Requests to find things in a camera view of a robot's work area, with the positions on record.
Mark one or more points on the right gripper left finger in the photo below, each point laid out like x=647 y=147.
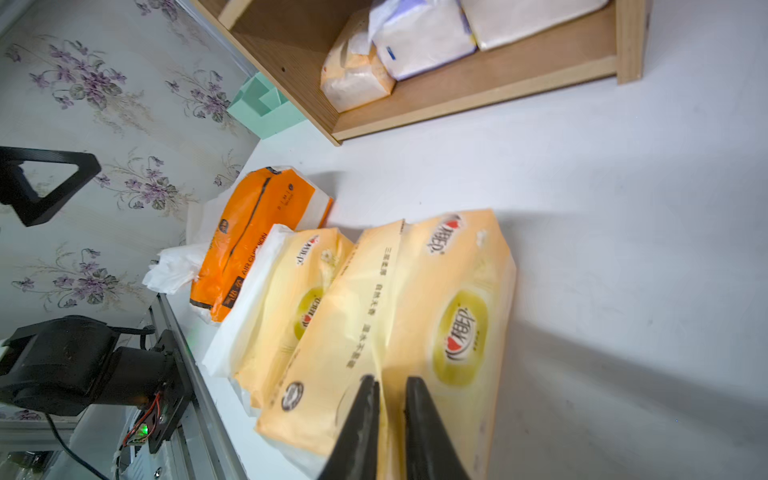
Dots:
x=355 y=454

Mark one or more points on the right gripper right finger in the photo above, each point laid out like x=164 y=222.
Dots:
x=430 y=455

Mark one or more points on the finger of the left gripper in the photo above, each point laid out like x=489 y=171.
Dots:
x=37 y=183

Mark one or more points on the orange tissue pack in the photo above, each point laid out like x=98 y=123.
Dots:
x=231 y=230

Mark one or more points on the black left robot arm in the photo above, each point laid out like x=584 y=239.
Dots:
x=62 y=366

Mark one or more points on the wooden three-tier shelf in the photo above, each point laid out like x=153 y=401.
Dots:
x=288 y=42

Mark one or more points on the yellow tissue pack bottom shelf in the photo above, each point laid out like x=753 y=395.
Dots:
x=352 y=74

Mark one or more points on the white-blue tissue pack bottom shelf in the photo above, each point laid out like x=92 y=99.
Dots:
x=413 y=37

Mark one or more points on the white tissue pack bottom shelf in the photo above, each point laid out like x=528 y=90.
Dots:
x=496 y=23

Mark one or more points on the green desk file organizer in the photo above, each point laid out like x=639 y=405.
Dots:
x=263 y=109

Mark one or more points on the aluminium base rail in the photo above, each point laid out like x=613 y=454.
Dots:
x=198 y=447

